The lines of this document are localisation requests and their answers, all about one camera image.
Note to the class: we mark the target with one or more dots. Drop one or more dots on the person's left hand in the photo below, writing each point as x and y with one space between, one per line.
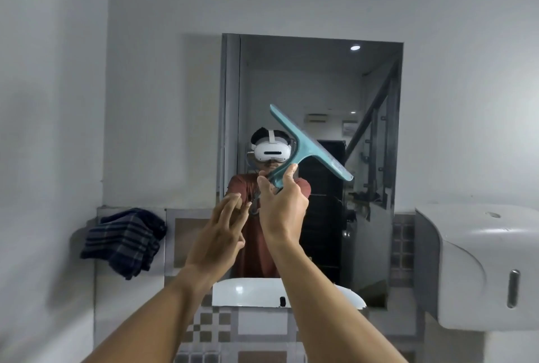
214 244

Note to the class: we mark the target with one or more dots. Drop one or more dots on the person's right hand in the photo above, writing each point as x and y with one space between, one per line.
283 215

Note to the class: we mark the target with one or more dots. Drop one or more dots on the person's right thumb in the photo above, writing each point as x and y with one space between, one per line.
266 190

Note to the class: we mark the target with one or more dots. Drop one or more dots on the person's left thumb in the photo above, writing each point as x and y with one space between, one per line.
239 245

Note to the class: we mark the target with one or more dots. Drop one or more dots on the teal window squeegee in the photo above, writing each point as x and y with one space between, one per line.
304 145

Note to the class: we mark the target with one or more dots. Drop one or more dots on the person's right forearm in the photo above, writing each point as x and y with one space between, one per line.
324 308

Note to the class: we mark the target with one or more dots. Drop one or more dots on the person's left forearm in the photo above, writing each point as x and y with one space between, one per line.
156 316

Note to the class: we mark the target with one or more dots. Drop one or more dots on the white ceramic sink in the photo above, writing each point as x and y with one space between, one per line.
248 293

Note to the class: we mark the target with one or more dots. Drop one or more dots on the dark plaid towel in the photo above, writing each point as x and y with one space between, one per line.
122 238

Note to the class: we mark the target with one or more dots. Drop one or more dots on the white paper towel dispenser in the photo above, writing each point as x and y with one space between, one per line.
476 265

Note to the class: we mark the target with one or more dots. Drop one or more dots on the rectangular wall mirror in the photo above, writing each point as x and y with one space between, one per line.
320 80

